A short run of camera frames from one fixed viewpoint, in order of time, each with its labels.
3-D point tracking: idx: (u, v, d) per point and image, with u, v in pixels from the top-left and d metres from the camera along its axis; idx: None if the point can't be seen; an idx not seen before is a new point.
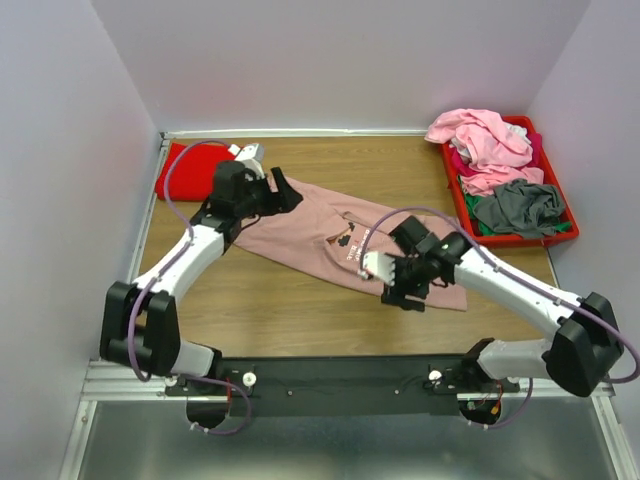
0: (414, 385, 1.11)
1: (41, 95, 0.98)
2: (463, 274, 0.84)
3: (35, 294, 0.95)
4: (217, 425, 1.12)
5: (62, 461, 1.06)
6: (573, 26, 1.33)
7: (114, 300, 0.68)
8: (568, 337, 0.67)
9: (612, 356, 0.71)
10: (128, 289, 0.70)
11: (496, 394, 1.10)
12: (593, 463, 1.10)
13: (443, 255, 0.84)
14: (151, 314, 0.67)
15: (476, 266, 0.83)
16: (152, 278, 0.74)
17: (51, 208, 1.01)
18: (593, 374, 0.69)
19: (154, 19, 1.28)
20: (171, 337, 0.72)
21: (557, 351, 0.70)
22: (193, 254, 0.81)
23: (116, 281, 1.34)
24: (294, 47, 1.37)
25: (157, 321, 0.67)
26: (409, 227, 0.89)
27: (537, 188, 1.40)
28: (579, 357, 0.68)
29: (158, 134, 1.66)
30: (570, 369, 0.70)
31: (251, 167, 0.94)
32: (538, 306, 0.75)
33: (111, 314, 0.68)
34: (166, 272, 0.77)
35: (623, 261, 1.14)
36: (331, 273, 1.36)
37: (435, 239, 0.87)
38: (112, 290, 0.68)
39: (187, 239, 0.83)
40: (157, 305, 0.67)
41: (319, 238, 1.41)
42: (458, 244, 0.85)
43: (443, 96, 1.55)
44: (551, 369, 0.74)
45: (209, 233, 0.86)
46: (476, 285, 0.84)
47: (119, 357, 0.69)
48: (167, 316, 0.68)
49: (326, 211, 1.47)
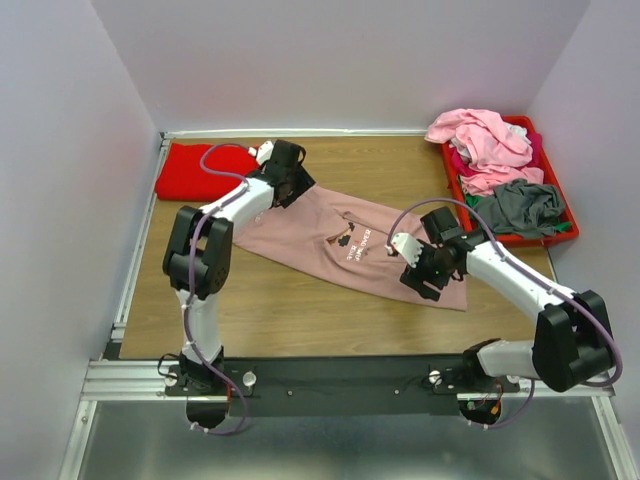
0: (413, 385, 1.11)
1: (41, 95, 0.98)
2: (473, 261, 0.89)
3: (35, 294, 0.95)
4: (217, 425, 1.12)
5: (62, 461, 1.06)
6: (573, 26, 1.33)
7: (183, 221, 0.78)
8: (549, 321, 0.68)
9: (599, 360, 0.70)
10: (193, 214, 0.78)
11: (496, 395, 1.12)
12: (593, 463, 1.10)
13: (460, 243, 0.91)
14: (212, 235, 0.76)
15: (486, 254, 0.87)
16: (215, 207, 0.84)
17: (51, 208, 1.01)
18: (575, 369, 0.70)
19: (154, 20, 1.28)
20: (224, 264, 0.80)
21: (541, 336, 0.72)
22: (250, 196, 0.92)
23: (116, 281, 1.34)
24: (294, 47, 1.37)
25: (216, 241, 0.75)
26: (438, 215, 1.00)
27: (537, 188, 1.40)
28: (557, 344, 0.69)
29: (158, 134, 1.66)
30: (551, 358, 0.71)
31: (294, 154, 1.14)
32: (530, 292, 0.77)
33: (179, 232, 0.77)
34: (227, 205, 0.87)
35: (623, 261, 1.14)
36: (331, 273, 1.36)
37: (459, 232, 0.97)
38: (183, 211, 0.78)
39: (244, 184, 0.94)
40: (219, 227, 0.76)
41: (319, 238, 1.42)
42: (477, 238, 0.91)
43: (443, 96, 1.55)
44: (536, 357, 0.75)
45: (262, 185, 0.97)
46: (484, 273, 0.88)
47: (178, 272, 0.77)
48: (225, 238, 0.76)
49: (326, 211, 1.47)
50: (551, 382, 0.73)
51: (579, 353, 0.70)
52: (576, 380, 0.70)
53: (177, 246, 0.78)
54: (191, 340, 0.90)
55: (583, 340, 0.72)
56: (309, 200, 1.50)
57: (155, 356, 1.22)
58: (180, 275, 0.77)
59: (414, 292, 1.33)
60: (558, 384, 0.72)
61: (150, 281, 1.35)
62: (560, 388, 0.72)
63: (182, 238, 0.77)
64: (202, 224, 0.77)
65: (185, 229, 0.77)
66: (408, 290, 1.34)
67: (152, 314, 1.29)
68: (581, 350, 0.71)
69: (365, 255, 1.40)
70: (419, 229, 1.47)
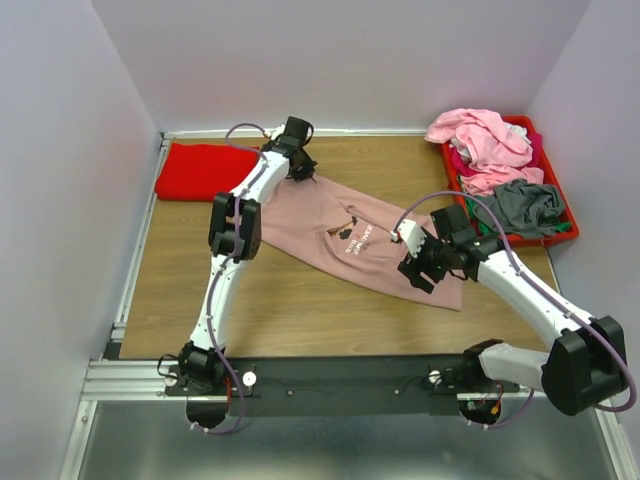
0: (413, 385, 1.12)
1: (39, 95, 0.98)
2: (485, 271, 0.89)
3: (34, 293, 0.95)
4: (217, 425, 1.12)
5: (61, 461, 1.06)
6: (574, 25, 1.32)
7: (219, 205, 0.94)
8: (566, 348, 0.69)
9: (610, 383, 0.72)
10: (227, 196, 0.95)
11: (496, 394, 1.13)
12: (592, 463, 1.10)
13: (472, 249, 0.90)
14: (246, 215, 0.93)
15: (500, 266, 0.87)
16: (243, 189, 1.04)
17: (50, 208, 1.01)
18: (586, 394, 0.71)
19: (154, 19, 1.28)
20: (257, 232, 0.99)
21: (554, 361, 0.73)
22: (269, 172, 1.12)
23: (116, 281, 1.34)
24: (294, 47, 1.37)
25: (248, 221, 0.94)
26: (451, 214, 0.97)
27: (537, 188, 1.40)
28: (573, 371, 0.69)
29: (158, 134, 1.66)
30: (563, 382, 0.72)
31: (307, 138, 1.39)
32: (546, 314, 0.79)
33: (218, 214, 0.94)
34: (253, 186, 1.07)
35: (623, 261, 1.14)
36: (329, 265, 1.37)
37: (470, 235, 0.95)
38: (218, 197, 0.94)
39: (263, 162, 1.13)
40: (251, 210, 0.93)
41: (320, 229, 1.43)
42: (489, 245, 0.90)
43: (443, 96, 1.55)
44: (546, 377, 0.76)
45: (279, 158, 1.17)
46: (496, 284, 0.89)
47: (222, 246, 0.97)
48: (254, 217, 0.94)
49: (330, 202, 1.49)
50: (560, 402, 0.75)
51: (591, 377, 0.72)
52: (587, 403, 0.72)
53: (218, 225, 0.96)
54: (208, 313, 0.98)
55: (594, 363, 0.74)
56: (315, 189, 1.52)
57: (155, 356, 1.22)
58: (223, 248, 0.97)
59: (414, 291, 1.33)
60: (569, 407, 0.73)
61: (150, 281, 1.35)
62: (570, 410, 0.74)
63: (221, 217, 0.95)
64: (237, 206, 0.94)
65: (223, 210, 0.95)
66: (408, 289, 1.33)
67: (152, 314, 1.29)
68: (593, 374, 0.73)
69: (363, 249, 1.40)
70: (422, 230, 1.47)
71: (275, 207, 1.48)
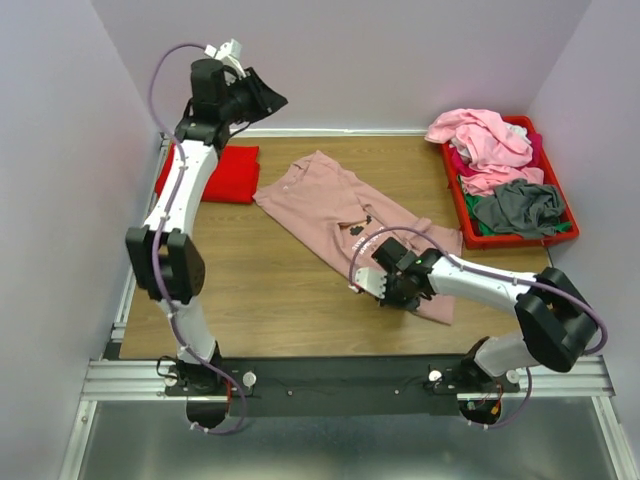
0: (413, 385, 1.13)
1: (41, 96, 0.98)
2: (438, 281, 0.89)
3: (34, 291, 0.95)
4: (217, 425, 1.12)
5: (62, 461, 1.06)
6: (573, 25, 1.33)
7: (132, 243, 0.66)
8: (527, 308, 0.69)
9: (587, 326, 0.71)
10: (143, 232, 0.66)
11: (496, 395, 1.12)
12: (593, 463, 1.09)
13: (417, 268, 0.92)
14: (173, 253, 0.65)
15: (444, 270, 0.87)
16: (161, 218, 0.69)
17: (51, 207, 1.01)
18: (571, 346, 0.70)
19: (154, 19, 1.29)
20: (198, 261, 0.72)
21: (527, 329, 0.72)
22: (190, 179, 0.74)
23: (116, 281, 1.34)
24: (294, 47, 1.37)
25: (180, 258, 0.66)
26: (387, 248, 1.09)
27: (537, 188, 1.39)
28: (544, 326, 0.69)
29: (158, 134, 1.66)
30: (544, 344, 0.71)
31: (229, 66, 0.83)
32: (499, 290, 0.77)
33: (135, 256, 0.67)
34: (172, 205, 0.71)
35: (622, 262, 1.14)
36: (332, 256, 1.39)
37: (413, 257, 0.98)
38: (129, 236, 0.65)
39: (179, 165, 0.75)
40: (176, 242, 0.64)
41: (332, 221, 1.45)
42: (431, 258, 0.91)
43: (442, 97, 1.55)
44: (530, 348, 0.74)
45: (200, 150, 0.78)
46: (452, 288, 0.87)
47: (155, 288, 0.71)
48: (188, 249, 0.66)
49: (346, 197, 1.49)
50: (554, 364, 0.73)
51: (567, 329, 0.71)
52: (576, 354, 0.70)
53: (142, 267, 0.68)
54: (184, 344, 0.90)
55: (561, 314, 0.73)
56: (340, 182, 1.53)
57: (155, 356, 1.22)
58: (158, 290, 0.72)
59: None
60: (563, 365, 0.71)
61: None
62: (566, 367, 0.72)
63: (141, 260, 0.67)
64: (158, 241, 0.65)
65: (141, 251, 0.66)
66: None
67: (152, 314, 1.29)
68: (567, 324, 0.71)
69: (369, 249, 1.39)
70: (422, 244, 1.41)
71: (298, 196, 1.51)
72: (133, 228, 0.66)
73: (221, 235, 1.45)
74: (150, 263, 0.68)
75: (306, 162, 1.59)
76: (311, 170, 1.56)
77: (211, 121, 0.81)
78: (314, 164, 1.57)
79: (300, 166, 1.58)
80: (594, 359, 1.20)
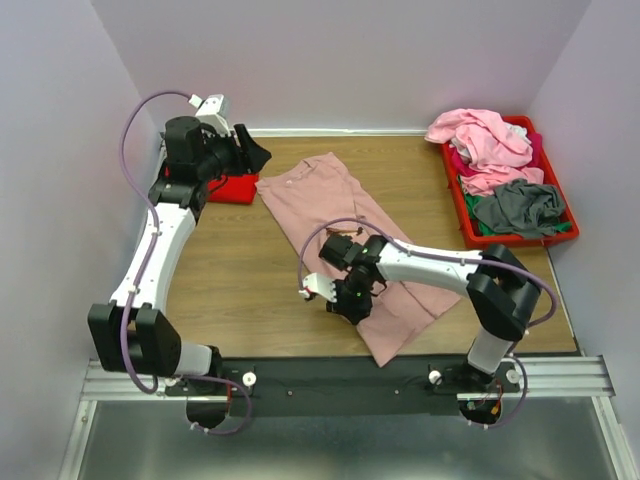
0: (414, 386, 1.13)
1: (41, 95, 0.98)
2: (386, 268, 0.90)
3: (34, 291, 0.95)
4: (217, 425, 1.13)
5: (62, 460, 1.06)
6: (574, 25, 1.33)
7: (98, 324, 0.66)
8: (478, 288, 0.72)
9: (529, 294, 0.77)
10: (109, 308, 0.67)
11: (496, 395, 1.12)
12: (593, 463, 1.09)
13: (365, 258, 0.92)
14: (140, 330, 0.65)
15: (392, 257, 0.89)
16: (130, 292, 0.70)
17: (51, 206, 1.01)
18: (520, 316, 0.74)
19: (154, 19, 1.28)
20: (170, 340, 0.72)
21: (480, 308, 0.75)
22: (164, 244, 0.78)
23: (116, 280, 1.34)
24: (293, 46, 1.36)
25: (149, 337, 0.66)
26: (330, 243, 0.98)
27: (537, 188, 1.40)
28: (497, 303, 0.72)
29: (158, 134, 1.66)
30: (497, 320, 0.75)
31: (211, 122, 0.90)
32: (448, 272, 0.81)
33: (101, 337, 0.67)
34: (143, 277, 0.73)
35: (622, 261, 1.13)
36: (310, 266, 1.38)
37: (358, 248, 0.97)
38: (94, 318, 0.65)
39: (153, 230, 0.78)
40: (146, 321, 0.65)
41: (320, 222, 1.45)
42: (375, 246, 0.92)
43: (443, 96, 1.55)
44: (485, 325, 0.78)
45: (175, 214, 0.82)
46: (401, 273, 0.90)
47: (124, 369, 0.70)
48: (158, 327, 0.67)
49: (345, 204, 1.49)
50: (508, 336, 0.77)
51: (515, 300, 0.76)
52: (526, 323, 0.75)
53: (107, 345, 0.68)
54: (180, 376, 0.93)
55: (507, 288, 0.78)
56: (342, 188, 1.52)
57: None
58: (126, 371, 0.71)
59: (414, 291, 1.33)
60: (516, 335, 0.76)
61: None
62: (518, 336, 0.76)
63: (107, 338, 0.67)
64: (125, 319, 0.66)
65: (107, 329, 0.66)
66: (408, 289, 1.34)
67: None
68: (515, 296, 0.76)
69: None
70: None
71: (298, 193, 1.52)
72: (99, 305, 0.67)
73: (221, 235, 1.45)
74: (117, 343, 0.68)
75: (315, 162, 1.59)
76: (319, 170, 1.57)
77: (187, 182, 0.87)
78: (322, 164, 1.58)
79: (309, 162, 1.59)
80: (594, 359, 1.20)
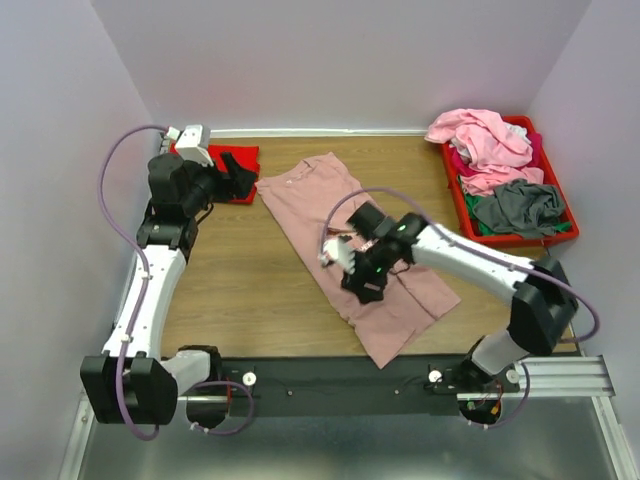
0: (414, 385, 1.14)
1: (41, 96, 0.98)
2: (421, 252, 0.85)
3: (34, 291, 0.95)
4: (217, 425, 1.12)
5: (62, 460, 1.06)
6: (573, 25, 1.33)
7: (92, 375, 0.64)
8: (524, 299, 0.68)
9: (570, 313, 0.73)
10: (102, 361, 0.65)
11: (496, 395, 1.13)
12: (593, 463, 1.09)
13: (399, 236, 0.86)
14: (136, 380, 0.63)
15: (432, 243, 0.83)
16: (123, 343, 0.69)
17: (51, 206, 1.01)
18: (556, 333, 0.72)
19: (154, 20, 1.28)
20: (168, 384, 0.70)
21: (517, 317, 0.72)
22: (156, 289, 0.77)
23: (116, 280, 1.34)
24: (293, 46, 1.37)
25: (146, 386, 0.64)
26: (363, 214, 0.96)
27: (537, 188, 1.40)
28: (538, 317, 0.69)
29: (158, 134, 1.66)
30: (531, 332, 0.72)
31: (193, 153, 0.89)
32: (492, 274, 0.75)
33: (95, 389, 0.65)
34: (136, 325, 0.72)
35: (621, 261, 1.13)
36: (311, 263, 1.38)
37: (391, 223, 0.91)
38: (87, 370, 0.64)
39: (143, 274, 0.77)
40: (139, 370, 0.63)
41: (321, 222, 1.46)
42: (413, 226, 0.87)
43: (442, 97, 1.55)
44: (512, 331, 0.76)
45: (165, 255, 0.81)
46: (435, 262, 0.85)
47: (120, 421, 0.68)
48: (153, 375, 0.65)
49: (345, 204, 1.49)
50: (535, 349, 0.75)
51: (554, 316, 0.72)
52: (558, 340, 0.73)
53: (103, 398, 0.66)
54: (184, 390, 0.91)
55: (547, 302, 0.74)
56: (342, 188, 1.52)
57: None
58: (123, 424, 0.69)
59: (415, 291, 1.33)
60: (544, 350, 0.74)
61: None
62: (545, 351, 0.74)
63: (102, 391, 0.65)
64: (119, 369, 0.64)
65: (102, 382, 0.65)
66: (408, 289, 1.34)
67: None
68: (554, 312, 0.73)
69: None
70: (405, 276, 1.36)
71: (298, 193, 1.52)
72: (92, 358, 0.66)
73: (221, 235, 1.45)
74: (112, 395, 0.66)
75: (315, 162, 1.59)
76: (319, 170, 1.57)
77: (175, 220, 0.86)
78: (322, 164, 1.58)
79: (309, 162, 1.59)
80: (594, 359, 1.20)
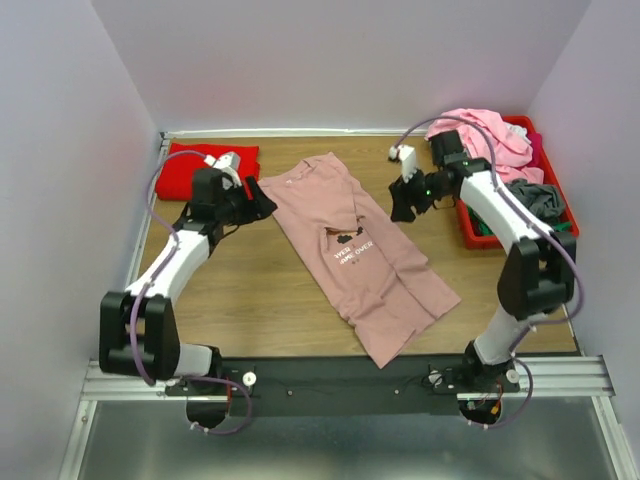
0: (414, 385, 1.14)
1: (41, 96, 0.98)
2: (467, 187, 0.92)
3: (34, 291, 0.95)
4: (217, 425, 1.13)
5: (62, 460, 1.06)
6: (573, 25, 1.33)
7: (109, 310, 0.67)
8: (520, 248, 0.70)
9: (559, 292, 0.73)
10: (122, 298, 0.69)
11: (496, 394, 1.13)
12: (593, 463, 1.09)
13: (460, 167, 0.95)
14: (150, 318, 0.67)
15: (482, 183, 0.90)
16: (144, 284, 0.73)
17: (51, 206, 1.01)
18: (535, 299, 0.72)
19: (154, 20, 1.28)
20: (171, 340, 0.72)
21: (510, 266, 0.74)
22: (181, 258, 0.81)
23: (116, 280, 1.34)
24: (293, 46, 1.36)
25: (156, 328, 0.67)
26: (447, 138, 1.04)
27: (537, 188, 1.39)
28: (524, 272, 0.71)
29: (158, 134, 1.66)
30: (514, 287, 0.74)
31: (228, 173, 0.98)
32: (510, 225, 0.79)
33: (109, 325, 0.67)
34: (158, 276, 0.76)
35: (621, 261, 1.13)
36: (312, 263, 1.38)
37: (462, 159, 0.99)
38: (106, 303, 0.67)
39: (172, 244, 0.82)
40: (155, 308, 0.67)
41: (322, 223, 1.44)
42: (477, 167, 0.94)
43: (443, 97, 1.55)
44: (503, 285, 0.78)
45: (194, 236, 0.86)
46: (477, 201, 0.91)
47: (123, 368, 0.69)
48: (166, 316, 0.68)
49: (345, 204, 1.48)
50: (512, 311, 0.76)
51: (541, 285, 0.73)
52: (535, 308, 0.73)
53: (112, 338, 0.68)
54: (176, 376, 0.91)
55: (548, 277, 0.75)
56: (342, 188, 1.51)
57: None
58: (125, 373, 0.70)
59: (415, 291, 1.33)
60: (518, 312, 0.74)
61: None
62: (518, 315, 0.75)
63: (114, 330, 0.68)
64: (137, 306, 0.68)
65: (117, 318, 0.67)
66: (408, 289, 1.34)
67: None
68: (543, 282, 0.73)
69: (350, 262, 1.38)
70: (405, 276, 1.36)
71: (298, 193, 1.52)
72: (113, 293, 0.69)
73: None
74: (121, 339, 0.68)
75: (315, 161, 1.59)
76: (319, 170, 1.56)
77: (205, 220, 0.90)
78: (322, 164, 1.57)
79: (309, 162, 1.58)
80: (594, 359, 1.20)
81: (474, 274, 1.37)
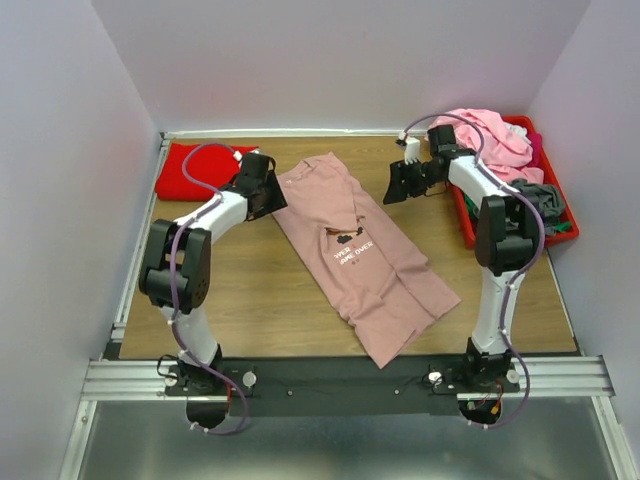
0: (413, 385, 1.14)
1: (40, 95, 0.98)
2: (455, 169, 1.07)
3: (34, 291, 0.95)
4: (217, 425, 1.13)
5: (62, 460, 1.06)
6: (573, 25, 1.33)
7: (157, 233, 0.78)
8: (488, 202, 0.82)
9: (525, 247, 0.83)
10: (168, 226, 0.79)
11: (496, 395, 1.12)
12: (593, 464, 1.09)
13: (447, 153, 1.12)
14: (191, 246, 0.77)
15: (465, 163, 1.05)
16: (190, 219, 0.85)
17: (51, 206, 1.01)
18: (502, 250, 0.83)
19: (154, 20, 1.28)
20: (204, 275, 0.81)
21: (481, 220, 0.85)
22: (223, 208, 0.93)
23: (116, 280, 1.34)
24: (293, 46, 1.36)
25: (194, 253, 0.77)
26: (442, 130, 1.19)
27: (537, 187, 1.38)
28: (491, 223, 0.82)
29: (158, 134, 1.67)
30: (484, 239, 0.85)
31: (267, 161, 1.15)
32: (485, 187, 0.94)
33: (154, 246, 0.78)
34: (201, 218, 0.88)
35: (621, 261, 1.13)
36: (312, 263, 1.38)
37: (453, 147, 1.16)
38: (156, 226, 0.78)
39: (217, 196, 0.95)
40: (197, 237, 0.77)
41: (322, 223, 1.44)
42: (463, 153, 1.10)
43: (442, 97, 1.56)
44: (477, 242, 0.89)
45: (236, 197, 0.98)
46: (462, 181, 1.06)
47: (158, 289, 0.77)
48: (204, 247, 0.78)
49: (345, 204, 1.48)
50: (484, 261, 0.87)
51: (508, 239, 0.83)
52: (502, 259, 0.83)
53: (154, 260, 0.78)
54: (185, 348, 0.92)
55: (517, 232, 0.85)
56: (342, 188, 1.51)
57: (157, 356, 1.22)
58: (159, 295, 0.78)
59: (415, 292, 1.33)
60: (488, 261, 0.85)
61: None
62: (489, 265, 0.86)
63: (158, 251, 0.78)
64: (179, 236, 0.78)
65: (162, 241, 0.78)
66: (408, 289, 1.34)
67: (153, 314, 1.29)
68: (511, 237, 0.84)
69: (351, 262, 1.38)
70: (406, 276, 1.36)
71: (298, 193, 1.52)
72: (162, 222, 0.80)
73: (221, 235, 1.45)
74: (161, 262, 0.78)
75: (315, 161, 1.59)
76: (319, 170, 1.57)
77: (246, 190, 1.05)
78: (322, 165, 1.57)
79: (309, 162, 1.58)
80: (594, 359, 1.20)
81: (474, 274, 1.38)
